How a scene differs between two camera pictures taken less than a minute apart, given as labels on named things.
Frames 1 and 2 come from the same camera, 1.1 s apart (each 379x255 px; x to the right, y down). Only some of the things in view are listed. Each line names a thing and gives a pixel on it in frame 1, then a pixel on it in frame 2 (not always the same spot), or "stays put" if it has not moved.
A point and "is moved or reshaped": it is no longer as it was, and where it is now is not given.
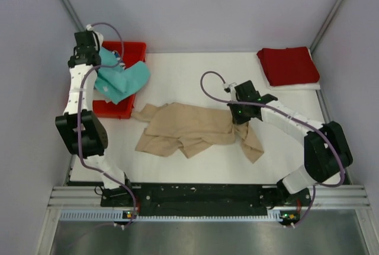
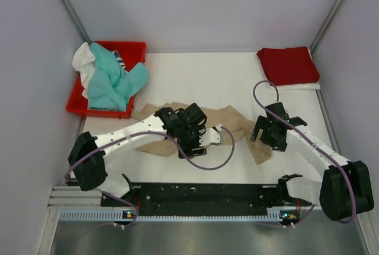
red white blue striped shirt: [122, 64] stays put
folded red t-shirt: [286, 65] stays put
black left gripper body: [98, 52] → [189, 139]
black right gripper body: [240, 113] → [267, 136]
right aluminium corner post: [339, 1] stays put
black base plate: [198, 200] stays put
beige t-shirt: [193, 129] is moved or reshaped
